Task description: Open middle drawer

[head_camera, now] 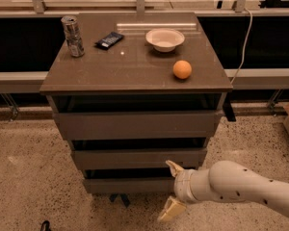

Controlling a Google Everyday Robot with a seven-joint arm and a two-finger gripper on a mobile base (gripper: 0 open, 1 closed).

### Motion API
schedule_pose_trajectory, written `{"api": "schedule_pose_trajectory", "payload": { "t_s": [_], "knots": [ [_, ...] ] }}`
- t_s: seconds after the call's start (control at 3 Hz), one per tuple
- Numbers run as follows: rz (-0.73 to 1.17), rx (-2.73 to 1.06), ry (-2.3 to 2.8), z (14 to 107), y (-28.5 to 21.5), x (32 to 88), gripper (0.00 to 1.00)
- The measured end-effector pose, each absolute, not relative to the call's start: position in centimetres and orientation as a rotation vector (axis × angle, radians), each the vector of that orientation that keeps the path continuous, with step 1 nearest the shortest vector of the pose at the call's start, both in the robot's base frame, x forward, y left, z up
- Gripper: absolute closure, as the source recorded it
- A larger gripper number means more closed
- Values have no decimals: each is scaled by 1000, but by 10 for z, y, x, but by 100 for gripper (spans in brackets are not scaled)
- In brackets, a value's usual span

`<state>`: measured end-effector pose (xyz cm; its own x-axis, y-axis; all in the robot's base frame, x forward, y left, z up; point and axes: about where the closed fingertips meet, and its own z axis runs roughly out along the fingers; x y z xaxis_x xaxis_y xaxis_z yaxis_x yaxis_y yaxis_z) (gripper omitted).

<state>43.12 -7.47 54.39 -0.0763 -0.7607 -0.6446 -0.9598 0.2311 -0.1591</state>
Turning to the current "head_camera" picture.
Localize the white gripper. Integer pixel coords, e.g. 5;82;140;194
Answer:
158;160;197;222

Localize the grey drawer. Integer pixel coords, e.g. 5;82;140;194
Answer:
71;148;207;170
83;177;174;193
54;112;223;141

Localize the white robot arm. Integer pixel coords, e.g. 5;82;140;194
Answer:
158;160;289;222

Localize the grey bottom drawer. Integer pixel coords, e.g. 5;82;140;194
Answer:
83;177;174;193

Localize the grey top drawer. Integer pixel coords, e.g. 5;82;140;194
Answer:
54;112;223;141

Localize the grey drawer cabinet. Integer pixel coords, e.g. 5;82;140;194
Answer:
40;13;232;180

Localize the orange fruit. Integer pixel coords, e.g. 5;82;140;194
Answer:
172;61;192;80

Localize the small black floor object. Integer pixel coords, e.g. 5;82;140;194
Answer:
40;220;51;231

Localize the white bowl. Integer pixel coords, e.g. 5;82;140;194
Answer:
145;28;185;53

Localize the silver drink can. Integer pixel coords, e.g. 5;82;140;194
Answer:
61;15;85;58

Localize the white cable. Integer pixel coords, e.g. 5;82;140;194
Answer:
229;7;253;85

